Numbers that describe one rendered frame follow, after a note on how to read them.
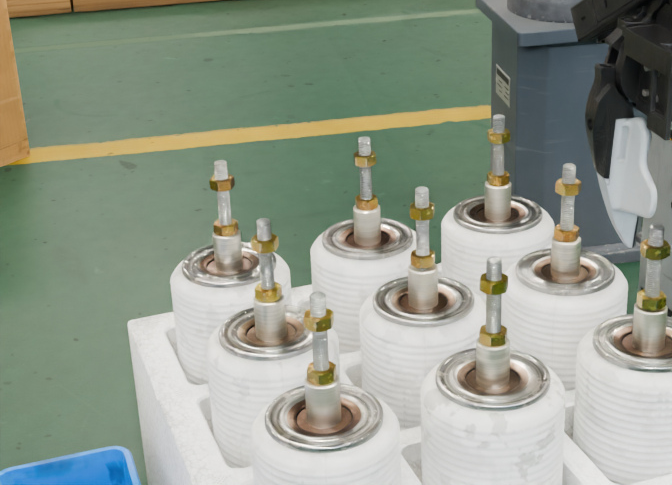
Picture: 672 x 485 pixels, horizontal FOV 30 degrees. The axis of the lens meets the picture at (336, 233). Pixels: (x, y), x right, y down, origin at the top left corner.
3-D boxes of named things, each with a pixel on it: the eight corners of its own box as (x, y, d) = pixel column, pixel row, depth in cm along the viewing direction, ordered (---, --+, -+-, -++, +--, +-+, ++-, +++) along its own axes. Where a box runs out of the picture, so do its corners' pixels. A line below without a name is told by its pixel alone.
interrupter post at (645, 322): (643, 360, 85) (646, 317, 84) (623, 344, 87) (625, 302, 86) (673, 351, 86) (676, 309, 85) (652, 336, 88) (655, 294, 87)
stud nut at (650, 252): (654, 246, 85) (655, 234, 84) (674, 254, 83) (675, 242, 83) (635, 254, 84) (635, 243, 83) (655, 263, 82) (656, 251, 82)
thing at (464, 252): (559, 378, 117) (566, 200, 109) (533, 433, 109) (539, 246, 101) (459, 361, 120) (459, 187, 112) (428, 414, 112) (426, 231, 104)
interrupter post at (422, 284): (406, 298, 95) (406, 259, 93) (438, 297, 94) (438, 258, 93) (407, 313, 92) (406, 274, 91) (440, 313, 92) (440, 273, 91)
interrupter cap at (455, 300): (372, 283, 97) (372, 275, 97) (470, 281, 97) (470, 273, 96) (372, 332, 90) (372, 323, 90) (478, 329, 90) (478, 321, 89)
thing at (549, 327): (520, 424, 110) (525, 238, 102) (629, 448, 106) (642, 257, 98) (482, 485, 102) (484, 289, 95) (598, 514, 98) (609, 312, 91)
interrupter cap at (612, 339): (634, 387, 82) (634, 378, 82) (571, 336, 88) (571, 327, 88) (728, 360, 85) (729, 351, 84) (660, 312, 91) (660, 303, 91)
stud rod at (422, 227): (432, 281, 93) (431, 187, 89) (424, 286, 92) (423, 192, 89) (421, 278, 93) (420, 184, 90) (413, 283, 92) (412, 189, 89)
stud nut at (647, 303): (650, 295, 86) (651, 285, 86) (670, 304, 85) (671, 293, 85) (631, 305, 85) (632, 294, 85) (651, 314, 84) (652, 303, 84)
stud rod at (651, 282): (648, 320, 86) (655, 221, 83) (660, 325, 86) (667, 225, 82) (639, 325, 86) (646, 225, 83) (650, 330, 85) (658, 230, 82)
